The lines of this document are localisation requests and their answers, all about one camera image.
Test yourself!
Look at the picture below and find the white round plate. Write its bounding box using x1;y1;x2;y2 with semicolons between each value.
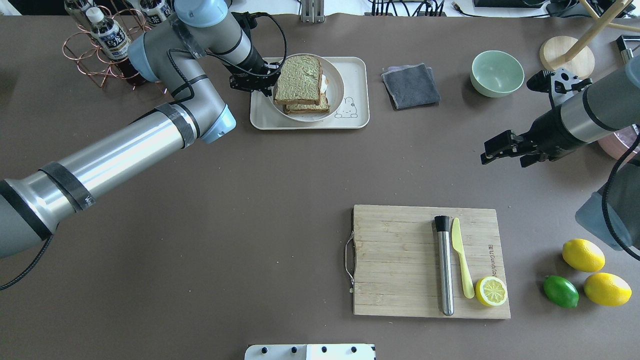
270;54;345;123

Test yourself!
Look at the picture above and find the wooden mug tree stand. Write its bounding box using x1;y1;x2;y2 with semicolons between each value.
539;0;640;78

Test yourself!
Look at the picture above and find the cream plastic tray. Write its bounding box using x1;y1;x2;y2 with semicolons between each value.
249;56;370;130

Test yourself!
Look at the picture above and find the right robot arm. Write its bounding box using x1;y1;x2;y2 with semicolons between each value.
481;57;639;259

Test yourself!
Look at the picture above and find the bread slice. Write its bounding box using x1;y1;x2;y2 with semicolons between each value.
273;54;323;105
282;93;330;114

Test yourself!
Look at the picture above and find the aluminium frame post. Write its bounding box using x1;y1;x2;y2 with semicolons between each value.
299;0;325;24

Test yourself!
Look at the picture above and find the black gripper spare part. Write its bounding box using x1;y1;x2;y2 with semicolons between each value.
526;67;594;95

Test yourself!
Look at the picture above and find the tea bottle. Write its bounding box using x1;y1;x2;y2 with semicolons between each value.
139;0;173;27
85;6;131;60
63;0;95;32

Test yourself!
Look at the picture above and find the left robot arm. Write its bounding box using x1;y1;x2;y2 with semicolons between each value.
0;0;284;258

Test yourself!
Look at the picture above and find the green lime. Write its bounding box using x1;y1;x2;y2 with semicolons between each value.
542;275;579;309

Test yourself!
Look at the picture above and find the pink bowl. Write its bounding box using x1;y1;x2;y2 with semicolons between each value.
597;124;639;160

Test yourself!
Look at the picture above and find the grey folded cloth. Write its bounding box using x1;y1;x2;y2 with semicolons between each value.
381;63;441;110

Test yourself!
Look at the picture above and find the bamboo cutting board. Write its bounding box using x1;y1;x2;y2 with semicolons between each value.
347;204;506;318

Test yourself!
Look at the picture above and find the copper wire bottle rack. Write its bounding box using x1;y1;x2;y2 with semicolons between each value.
62;0;152;89

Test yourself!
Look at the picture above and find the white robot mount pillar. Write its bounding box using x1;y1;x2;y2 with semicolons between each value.
244;342;377;360

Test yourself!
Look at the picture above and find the half lemon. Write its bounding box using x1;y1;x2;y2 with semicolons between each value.
475;276;508;307

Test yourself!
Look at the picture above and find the yellow plastic knife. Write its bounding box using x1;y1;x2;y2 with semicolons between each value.
451;218;475;299

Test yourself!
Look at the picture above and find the fried egg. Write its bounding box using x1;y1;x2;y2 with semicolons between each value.
318;74;329;96

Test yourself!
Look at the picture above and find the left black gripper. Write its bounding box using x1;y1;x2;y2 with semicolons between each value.
229;61;282;94

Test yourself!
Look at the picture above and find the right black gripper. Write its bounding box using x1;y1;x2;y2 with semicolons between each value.
480;130;551;168

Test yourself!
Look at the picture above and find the steel muddler black tip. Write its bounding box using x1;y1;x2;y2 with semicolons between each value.
434;215;455;316

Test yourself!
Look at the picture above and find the green bowl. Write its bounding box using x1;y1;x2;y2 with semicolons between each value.
470;50;525;98

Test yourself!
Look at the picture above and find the whole lemon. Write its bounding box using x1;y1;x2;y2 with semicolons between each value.
561;238;606;272
583;272;633;306

